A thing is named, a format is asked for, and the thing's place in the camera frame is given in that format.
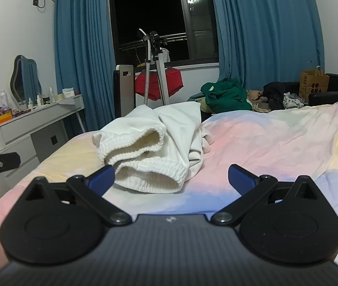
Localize metal clothes rail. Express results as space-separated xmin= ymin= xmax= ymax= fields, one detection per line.
xmin=118 ymin=32 xmax=187 ymax=50

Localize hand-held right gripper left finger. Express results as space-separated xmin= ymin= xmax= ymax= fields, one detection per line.
xmin=24 ymin=164 xmax=133 ymax=226

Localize clothes drying rack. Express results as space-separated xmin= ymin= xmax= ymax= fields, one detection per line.
xmin=139 ymin=28 xmax=171 ymax=106

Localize black garment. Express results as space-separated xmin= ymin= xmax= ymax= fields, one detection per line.
xmin=260 ymin=81 xmax=300 ymax=111

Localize white dressing table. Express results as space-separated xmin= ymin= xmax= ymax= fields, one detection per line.
xmin=0 ymin=94 xmax=86 ymax=199

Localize row of cosmetic bottles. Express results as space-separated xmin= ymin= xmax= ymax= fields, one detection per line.
xmin=26 ymin=86 xmax=57 ymax=109

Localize white hanging garment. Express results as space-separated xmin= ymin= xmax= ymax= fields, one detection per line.
xmin=157 ymin=47 xmax=171 ymax=64

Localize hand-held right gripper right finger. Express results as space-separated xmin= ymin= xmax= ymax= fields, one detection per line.
xmin=211 ymin=164 xmax=317 ymax=226

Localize brown paper bag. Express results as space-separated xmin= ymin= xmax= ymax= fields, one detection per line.
xmin=299 ymin=61 xmax=329 ymax=101

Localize beige garment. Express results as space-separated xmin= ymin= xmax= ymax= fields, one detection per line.
xmin=246 ymin=89 xmax=272 ymax=114

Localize green garment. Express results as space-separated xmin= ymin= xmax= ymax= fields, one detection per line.
xmin=201 ymin=79 xmax=253 ymax=114

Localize red garment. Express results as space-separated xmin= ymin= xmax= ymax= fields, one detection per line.
xmin=135 ymin=68 xmax=184 ymax=101

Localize white sweatpants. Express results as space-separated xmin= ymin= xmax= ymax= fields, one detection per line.
xmin=92 ymin=101 xmax=215 ymax=194

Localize white patterned garment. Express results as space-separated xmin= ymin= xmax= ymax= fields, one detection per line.
xmin=283 ymin=92 xmax=309 ymax=109

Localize blue curtain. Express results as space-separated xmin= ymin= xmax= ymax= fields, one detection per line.
xmin=209 ymin=0 xmax=326 ymax=96
xmin=53 ymin=0 xmax=119 ymax=139

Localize pastel printed duvet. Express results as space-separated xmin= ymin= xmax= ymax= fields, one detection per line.
xmin=0 ymin=94 xmax=338 ymax=277

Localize olive yellow garment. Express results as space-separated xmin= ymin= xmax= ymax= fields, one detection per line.
xmin=199 ymin=101 xmax=215 ymax=114

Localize wavy framed mirror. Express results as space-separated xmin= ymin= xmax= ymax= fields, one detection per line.
xmin=10 ymin=55 xmax=42 ymax=103

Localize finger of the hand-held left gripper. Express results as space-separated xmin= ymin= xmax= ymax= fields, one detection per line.
xmin=0 ymin=152 xmax=21 ymax=172

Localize dark window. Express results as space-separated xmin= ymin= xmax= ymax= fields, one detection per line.
xmin=108 ymin=0 xmax=220 ymax=66

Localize black sofa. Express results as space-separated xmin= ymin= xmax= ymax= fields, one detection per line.
xmin=306 ymin=73 xmax=338 ymax=108

